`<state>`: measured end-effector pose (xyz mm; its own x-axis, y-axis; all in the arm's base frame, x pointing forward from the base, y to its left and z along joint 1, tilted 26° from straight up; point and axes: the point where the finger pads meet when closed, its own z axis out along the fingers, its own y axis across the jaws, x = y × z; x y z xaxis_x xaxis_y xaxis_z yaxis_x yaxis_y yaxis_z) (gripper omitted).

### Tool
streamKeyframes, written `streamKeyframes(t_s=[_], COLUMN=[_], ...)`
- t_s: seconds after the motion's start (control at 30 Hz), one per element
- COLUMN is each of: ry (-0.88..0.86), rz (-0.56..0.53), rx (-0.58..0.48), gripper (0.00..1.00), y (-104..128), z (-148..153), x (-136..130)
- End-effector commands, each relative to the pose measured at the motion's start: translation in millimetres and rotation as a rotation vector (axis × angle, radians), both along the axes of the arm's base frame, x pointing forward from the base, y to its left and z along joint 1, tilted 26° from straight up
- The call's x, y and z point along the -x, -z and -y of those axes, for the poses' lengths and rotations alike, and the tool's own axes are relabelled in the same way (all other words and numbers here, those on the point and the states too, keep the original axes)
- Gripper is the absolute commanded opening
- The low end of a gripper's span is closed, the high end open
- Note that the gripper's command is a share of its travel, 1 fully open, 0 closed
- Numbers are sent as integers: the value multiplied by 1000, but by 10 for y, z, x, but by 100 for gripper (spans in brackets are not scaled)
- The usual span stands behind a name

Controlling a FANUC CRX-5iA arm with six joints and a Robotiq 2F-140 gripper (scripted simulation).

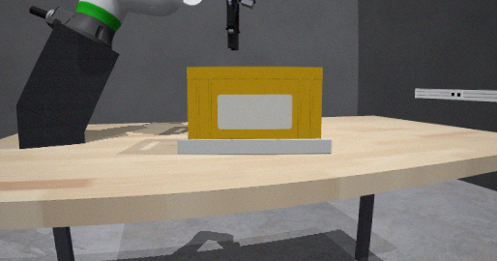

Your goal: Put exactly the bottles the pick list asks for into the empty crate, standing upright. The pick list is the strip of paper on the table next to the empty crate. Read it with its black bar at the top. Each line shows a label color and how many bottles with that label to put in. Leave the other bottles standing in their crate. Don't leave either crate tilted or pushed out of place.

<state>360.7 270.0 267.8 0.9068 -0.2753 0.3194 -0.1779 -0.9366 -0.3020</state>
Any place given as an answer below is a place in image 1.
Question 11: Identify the yellow crate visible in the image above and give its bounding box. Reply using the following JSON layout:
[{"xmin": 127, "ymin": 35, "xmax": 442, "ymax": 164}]
[{"xmin": 188, "ymin": 67, "xmax": 322, "ymax": 139}]

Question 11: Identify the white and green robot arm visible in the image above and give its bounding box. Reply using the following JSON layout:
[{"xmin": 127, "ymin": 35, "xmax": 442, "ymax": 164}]
[{"xmin": 29, "ymin": 0, "xmax": 184, "ymax": 49}]

